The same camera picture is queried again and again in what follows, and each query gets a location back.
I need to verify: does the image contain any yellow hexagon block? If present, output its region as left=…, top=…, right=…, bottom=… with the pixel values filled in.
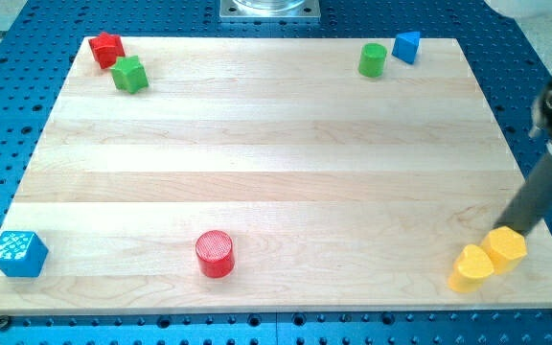
left=480, top=226, right=528, bottom=275

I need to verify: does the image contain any green cylinder block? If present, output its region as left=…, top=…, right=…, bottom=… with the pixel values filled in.
left=357, top=43, right=387, bottom=78

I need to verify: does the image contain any yellow heart block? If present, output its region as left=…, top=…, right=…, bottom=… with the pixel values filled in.
left=448, top=244, right=495, bottom=293

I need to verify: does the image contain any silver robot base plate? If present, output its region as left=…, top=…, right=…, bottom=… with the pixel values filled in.
left=218, top=0, right=321, bottom=21

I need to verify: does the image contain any red star block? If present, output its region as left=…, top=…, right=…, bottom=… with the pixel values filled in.
left=88, top=32, right=126, bottom=69

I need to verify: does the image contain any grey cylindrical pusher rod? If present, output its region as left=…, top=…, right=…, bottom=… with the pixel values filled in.
left=494, top=151, right=552, bottom=236

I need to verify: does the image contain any wooden board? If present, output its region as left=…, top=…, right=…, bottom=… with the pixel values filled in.
left=0, top=36, right=552, bottom=315

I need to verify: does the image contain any red cylinder block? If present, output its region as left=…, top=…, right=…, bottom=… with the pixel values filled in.
left=195, top=230, right=235, bottom=278

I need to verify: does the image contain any blue triangle block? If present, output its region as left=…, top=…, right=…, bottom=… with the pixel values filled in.
left=392, top=31, right=421, bottom=64

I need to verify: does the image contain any green star block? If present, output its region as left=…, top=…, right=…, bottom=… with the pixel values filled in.
left=110, top=56, right=149, bottom=94

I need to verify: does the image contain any blue cube block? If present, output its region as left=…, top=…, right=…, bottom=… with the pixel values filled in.
left=0, top=230, right=49, bottom=278

